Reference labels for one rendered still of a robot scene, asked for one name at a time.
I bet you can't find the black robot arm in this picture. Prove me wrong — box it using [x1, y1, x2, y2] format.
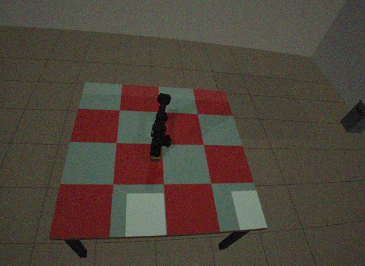
[151, 93, 171, 151]

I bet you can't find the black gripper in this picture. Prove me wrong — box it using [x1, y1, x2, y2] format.
[150, 150, 160, 157]

